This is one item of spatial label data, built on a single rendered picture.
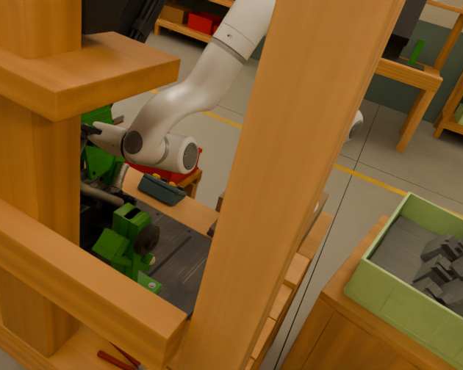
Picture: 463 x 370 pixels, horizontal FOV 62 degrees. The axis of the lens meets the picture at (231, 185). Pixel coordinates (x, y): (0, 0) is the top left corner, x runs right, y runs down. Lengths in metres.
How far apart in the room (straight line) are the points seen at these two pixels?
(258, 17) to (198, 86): 0.19
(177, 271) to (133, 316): 0.58
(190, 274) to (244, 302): 0.64
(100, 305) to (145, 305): 0.07
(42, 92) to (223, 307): 0.34
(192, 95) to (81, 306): 0.46
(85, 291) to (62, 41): 0.34
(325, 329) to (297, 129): 1.19
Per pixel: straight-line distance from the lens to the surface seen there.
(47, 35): 0.57
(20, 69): 0.53
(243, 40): 0.85
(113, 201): 1.17
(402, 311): 1.39
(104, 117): 1.14
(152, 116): 0.80
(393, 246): 1.66
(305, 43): 0.35
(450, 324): 1.37
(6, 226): 0.70
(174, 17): 6.79
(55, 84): 0.49
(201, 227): 1.29
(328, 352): 1.55
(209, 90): 0.84
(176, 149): 0.83
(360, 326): 1.41
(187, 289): 1.10
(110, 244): 0.86
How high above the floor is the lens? 1.73
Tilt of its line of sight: 33 degrees down
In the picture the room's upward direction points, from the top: 15 degrees clockwise
